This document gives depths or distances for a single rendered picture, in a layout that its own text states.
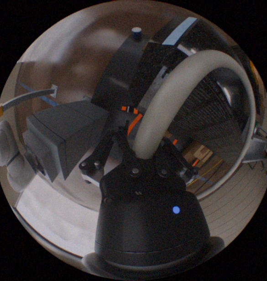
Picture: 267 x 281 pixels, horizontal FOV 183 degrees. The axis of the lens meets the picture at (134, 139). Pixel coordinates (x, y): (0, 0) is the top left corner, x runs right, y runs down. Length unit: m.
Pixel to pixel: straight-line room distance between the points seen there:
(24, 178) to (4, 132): 0.26
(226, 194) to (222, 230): 1.96
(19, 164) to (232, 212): 5.78
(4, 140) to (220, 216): 5.91
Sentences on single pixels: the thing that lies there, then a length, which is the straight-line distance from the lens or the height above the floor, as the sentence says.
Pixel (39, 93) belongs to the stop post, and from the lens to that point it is 1.56.
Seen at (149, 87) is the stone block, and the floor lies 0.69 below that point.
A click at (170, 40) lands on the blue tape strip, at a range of 0.30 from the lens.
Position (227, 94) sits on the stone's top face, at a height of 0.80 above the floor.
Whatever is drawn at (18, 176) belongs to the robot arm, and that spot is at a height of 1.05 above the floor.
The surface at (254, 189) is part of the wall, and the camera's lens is 5.41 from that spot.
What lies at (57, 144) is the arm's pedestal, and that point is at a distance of 0.46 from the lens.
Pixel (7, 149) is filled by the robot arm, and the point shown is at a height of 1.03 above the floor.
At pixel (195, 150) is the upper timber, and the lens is 1.30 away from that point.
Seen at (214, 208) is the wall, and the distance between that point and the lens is 5.49.
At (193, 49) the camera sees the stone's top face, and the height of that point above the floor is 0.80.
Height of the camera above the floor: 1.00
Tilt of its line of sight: 61 degrees down
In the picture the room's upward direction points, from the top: 173 degrees counter-clockwise
